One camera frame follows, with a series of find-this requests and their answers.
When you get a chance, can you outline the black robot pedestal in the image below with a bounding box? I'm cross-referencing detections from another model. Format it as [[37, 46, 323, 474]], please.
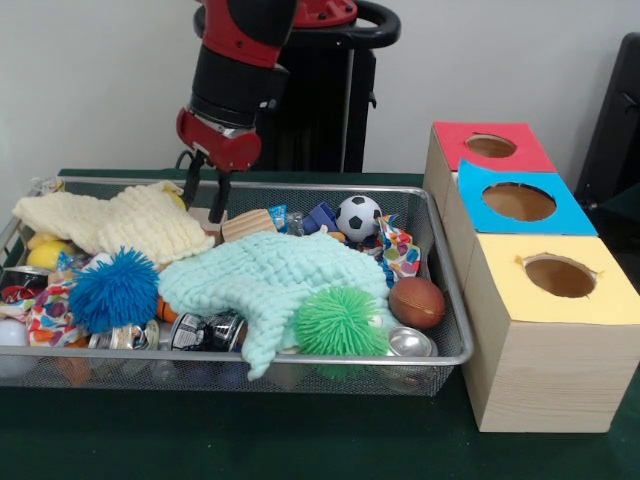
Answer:
[[193, 0, 401, 174]]

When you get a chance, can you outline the small brown football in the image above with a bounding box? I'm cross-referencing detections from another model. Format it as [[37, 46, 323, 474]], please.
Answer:
[[388, 276, 447, 330]]

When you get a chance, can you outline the shallow clear mesh bin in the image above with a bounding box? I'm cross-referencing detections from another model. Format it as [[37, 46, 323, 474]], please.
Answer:
[[0, 175, 475, 397]]

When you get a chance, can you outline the cream knit cloth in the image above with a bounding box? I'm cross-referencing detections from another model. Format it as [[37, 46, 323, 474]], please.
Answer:
[[11, 180, 216, 265]]

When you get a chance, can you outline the ridged wooden block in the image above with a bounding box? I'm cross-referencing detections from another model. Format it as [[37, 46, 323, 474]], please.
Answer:
[[221, 208, 279, 245]]

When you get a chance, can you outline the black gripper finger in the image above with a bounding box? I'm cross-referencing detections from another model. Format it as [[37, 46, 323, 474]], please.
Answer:
[[182, 149, 205, 209], [208, 168, 233, 224]]

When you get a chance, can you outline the blue plastic packet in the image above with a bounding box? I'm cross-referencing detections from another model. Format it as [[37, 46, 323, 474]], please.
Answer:
[[267, 203, 306, 236]]

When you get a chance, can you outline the plain silver can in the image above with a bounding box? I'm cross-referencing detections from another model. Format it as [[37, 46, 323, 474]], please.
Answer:
[[384, 326, 440, 359]]

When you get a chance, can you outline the small black white soccer ball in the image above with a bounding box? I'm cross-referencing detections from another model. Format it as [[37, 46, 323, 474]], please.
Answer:
[[333, 194, 382, 243]]

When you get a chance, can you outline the green spiky rubber ball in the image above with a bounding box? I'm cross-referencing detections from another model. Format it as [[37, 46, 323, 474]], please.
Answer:
[[293, 285, 391, 358]]

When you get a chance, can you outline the black upright panel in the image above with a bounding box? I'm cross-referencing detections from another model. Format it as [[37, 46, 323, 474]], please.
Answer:
[[573, 32, 640, 211]]

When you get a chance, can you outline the mint green knit cloth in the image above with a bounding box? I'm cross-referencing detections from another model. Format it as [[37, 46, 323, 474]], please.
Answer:
[[157, 230, 391, 382]]

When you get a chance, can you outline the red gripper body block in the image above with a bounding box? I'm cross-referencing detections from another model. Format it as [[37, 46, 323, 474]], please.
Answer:
[[175, 107, 263, 174]]

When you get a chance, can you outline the dark green tablecloth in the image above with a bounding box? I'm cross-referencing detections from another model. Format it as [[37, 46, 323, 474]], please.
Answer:
[[0, 168, 640, 480], [588, 198, 640, 301]]

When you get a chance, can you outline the plain wooden cube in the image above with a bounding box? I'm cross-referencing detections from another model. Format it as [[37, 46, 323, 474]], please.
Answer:
[[188, 206, 229, 242]]

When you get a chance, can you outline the blue spiky rubber ball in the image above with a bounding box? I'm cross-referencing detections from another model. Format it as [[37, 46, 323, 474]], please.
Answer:
[[67, 245, 161, 335]]

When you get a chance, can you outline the black printed can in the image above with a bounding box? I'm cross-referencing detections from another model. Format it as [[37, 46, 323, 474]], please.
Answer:
[[169, 311, 248, 353]]

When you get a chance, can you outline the wooden box with three holes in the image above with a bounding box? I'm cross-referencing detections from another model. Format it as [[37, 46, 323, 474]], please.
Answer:
[[422, 121, 640, 434]]

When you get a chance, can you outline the colourful dotted cloth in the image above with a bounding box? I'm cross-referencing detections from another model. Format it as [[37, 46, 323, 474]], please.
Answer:
[[373, 213, 422, 289]]

